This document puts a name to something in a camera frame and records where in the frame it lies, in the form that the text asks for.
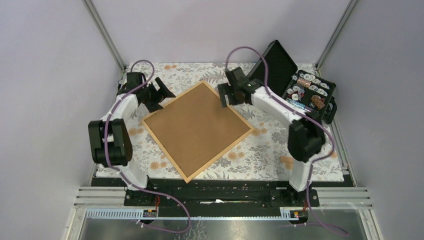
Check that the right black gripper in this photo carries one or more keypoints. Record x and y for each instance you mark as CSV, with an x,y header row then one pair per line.
x,y
224,89

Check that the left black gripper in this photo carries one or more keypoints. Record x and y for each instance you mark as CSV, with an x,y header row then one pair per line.
x,y
163,92

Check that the brown frame backing board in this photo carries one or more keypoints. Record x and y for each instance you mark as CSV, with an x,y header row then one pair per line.
x,y
198,129

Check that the light wooden picture frame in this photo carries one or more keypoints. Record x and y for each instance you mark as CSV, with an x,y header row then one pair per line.
x,y
198,172

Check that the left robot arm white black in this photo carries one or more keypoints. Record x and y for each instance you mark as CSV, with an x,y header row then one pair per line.
x,y
109,138

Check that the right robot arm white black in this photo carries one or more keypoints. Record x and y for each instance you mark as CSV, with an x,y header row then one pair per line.
x,y
305,134

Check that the open black chip case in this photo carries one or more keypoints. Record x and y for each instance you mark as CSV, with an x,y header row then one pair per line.
x,y
298,87

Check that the floral patterned table mat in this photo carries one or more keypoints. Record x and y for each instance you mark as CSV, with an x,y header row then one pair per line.
x,y
257,157

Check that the small wooden block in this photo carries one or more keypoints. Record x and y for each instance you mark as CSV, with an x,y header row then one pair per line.
x,y
286,159

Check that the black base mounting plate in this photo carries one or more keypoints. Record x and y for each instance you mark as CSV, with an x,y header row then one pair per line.
x,y
268,193

